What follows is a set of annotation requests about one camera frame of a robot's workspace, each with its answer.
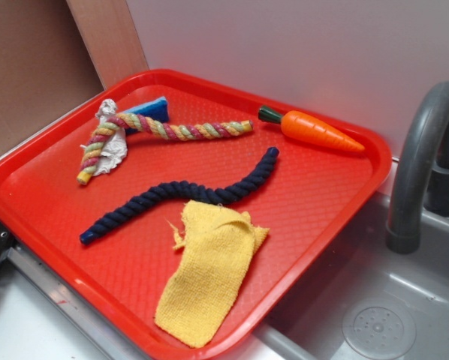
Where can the orange plastic toy carrot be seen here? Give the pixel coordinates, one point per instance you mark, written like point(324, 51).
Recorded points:
point(309, 129)

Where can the grey plastic faucet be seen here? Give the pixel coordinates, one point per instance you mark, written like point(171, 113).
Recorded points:
point(422, 176)

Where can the sink drain cover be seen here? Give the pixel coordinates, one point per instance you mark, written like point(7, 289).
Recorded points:
point(378, 328)

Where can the red plastic tray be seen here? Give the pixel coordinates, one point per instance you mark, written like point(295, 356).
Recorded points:
point(311, 194)

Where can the crumpled white paper tissue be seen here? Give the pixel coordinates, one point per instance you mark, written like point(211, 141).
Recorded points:
point(107, 146)

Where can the yellow cloth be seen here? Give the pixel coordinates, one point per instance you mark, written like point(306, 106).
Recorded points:
point(218, 245)

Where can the grey plastic sink basin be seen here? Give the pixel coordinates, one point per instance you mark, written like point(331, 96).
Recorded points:
point(357, 265)

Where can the wooden board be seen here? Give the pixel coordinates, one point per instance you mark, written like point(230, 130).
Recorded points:
point(110, 37)

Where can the blue sponge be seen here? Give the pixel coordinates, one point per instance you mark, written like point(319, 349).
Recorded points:
point(154, 109)

